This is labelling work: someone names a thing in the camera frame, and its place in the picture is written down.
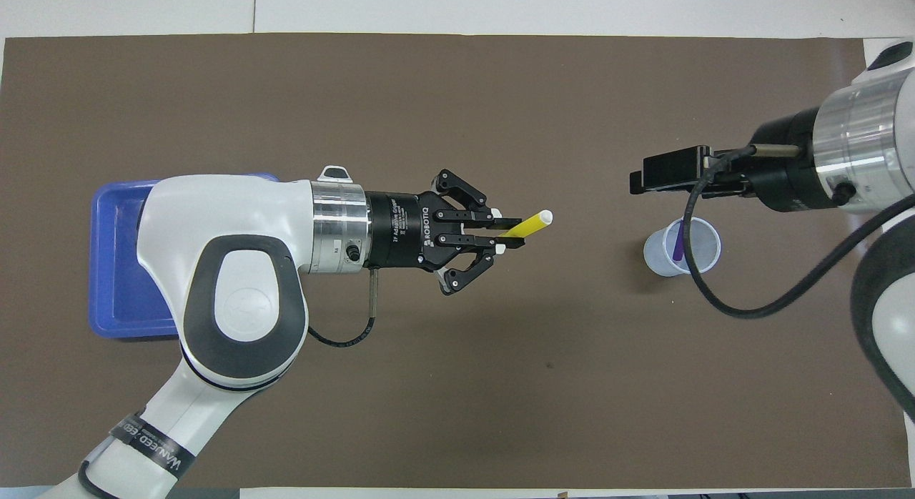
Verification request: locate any yellow marker pen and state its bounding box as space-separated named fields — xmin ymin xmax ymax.
xmin=500 ymin=210 xmax=555 ymax=239

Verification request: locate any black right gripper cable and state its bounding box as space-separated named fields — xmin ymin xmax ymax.
xmin=681 ymin=144 xmax=915 ymax=320

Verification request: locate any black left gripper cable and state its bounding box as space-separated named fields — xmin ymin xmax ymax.
xmin=307 ymin=267 xmax=378 ymax=347

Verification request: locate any clear plastic cup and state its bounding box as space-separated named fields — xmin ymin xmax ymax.
xmin=643 ymin=217 xmax=722 ymax=278

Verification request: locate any brown table mat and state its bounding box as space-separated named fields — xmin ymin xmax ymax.
xmin=0 ymin=33 xmax=912 ymax=489

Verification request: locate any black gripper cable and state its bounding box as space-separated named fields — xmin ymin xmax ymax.
xmin=307 ymin=267 xmax=378 ymax=347
xmin=681 ymin=144 xmax=915 ymax=320

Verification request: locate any blue plastic tray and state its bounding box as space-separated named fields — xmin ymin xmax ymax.
xmin=89 ymin=173 xmax=280 ymax=340

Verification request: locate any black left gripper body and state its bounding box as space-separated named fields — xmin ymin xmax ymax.
xmin=366 ymin=192 xmax=440 ymax=273

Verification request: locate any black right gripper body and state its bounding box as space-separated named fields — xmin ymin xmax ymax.
xmin=747 ymin=107 xmax=841 ymax=214

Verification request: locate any left arm black velcro strap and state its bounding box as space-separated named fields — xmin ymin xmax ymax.
xmin=109 ymin=412 xmax=195 ymax=484

